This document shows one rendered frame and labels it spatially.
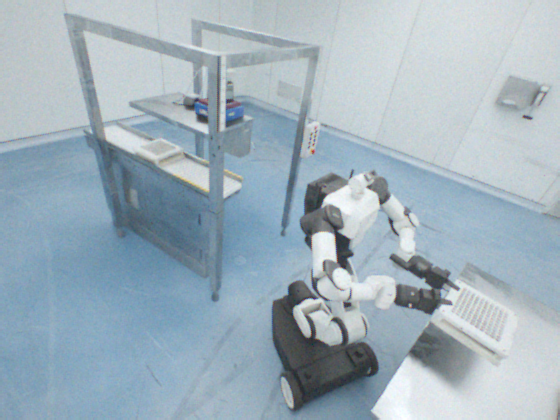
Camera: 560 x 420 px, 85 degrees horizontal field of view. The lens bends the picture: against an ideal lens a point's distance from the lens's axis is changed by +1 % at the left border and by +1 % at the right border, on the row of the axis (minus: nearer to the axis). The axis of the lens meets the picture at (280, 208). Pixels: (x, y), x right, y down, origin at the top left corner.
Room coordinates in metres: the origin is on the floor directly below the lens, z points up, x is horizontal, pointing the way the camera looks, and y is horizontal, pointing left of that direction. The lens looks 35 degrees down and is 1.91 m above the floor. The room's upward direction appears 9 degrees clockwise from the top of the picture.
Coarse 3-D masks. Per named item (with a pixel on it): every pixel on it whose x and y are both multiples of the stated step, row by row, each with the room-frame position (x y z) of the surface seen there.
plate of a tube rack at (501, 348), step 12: (468, 288) 0.92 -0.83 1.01; (456, 300) 0.85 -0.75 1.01; (492, 300) 0.88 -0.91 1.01; (444, 312) 0.78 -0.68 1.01; (468, 312) 0.80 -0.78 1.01; (480, 312) 0.81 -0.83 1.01; (492, 312) 0.82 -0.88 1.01; (504, 312) 0.82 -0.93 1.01; (456, 324) 0.74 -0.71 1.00; (468, 324) 0.74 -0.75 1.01; (480, 324) 0.75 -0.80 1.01; (516, 324) 0.78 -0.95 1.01; (480, 336) 0.70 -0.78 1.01; (504, 336) 0.71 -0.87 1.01; (492, 348) 0.66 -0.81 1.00; (504, 348) 0.66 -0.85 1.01
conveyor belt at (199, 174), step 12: (108, 132) 2.18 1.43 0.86; (120, 132) 2.21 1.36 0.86; (120, 144) 2.01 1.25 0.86; (132, 144) 2.04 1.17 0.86; (168, 168) 1.77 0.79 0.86; (180, 168) 1.80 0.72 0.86; (192, 168) 1.82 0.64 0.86; (204, 168) 1.85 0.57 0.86; (192, 180) 1.67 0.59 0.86; (204, 180) 1.69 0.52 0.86; (228, 180) 1.74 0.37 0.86; (228, 192) 1.61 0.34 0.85
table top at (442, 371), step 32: (480, 288) 1.13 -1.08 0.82; (512, 288) 1.17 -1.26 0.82; (544, 320) 0.99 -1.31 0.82; (416, 352) 0.72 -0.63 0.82; (448, 352) 0.74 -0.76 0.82; (512, 352) 0.79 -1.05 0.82; (544, 352) 0.81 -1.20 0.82; (416, 384) 0.59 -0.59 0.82; (448, 384) 0.61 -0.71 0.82; (480, 384) 0.63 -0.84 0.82; (512, 384) 0.65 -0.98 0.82; (544, 384) 0.67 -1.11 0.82; (384, 416) 0.46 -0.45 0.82; (416, 416) 0.48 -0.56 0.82; (448, 416) 0.50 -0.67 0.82; (480, 416) 0.51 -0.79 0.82; (512, 416) 0.53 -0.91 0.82; (544, 416) 0.55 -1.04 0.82
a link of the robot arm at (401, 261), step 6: (402, 252) 1.07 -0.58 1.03; (390, 258) 1.06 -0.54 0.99; (396, 258) 1.05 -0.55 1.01; (402, 258) 1.05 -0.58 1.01; (408, 258) 1.05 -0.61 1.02; (414, 258) 1.04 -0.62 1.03; (420, 258) 1.03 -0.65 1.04; (396, 264) 1.07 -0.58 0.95; (402, 264) 1.02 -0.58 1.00; (408, 264) 1.01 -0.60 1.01; (414, 264) 1.01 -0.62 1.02; (408, 270) 1.01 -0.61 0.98
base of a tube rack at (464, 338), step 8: (432, 320) 0.78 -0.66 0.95; (448, 328) 0.74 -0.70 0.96; (456, 328) 0.75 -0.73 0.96; (456, 336) 0.72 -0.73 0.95; (464, 336) 0.72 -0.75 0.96; (464, 344) 0.70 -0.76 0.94; (472, 344) 0.69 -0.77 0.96; (480, 344) 0.70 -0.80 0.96; (480, 352) 0.67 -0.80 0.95; (488, 352) 0.67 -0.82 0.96; (488, 360) 0.65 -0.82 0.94; (496, 360) 0.64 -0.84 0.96
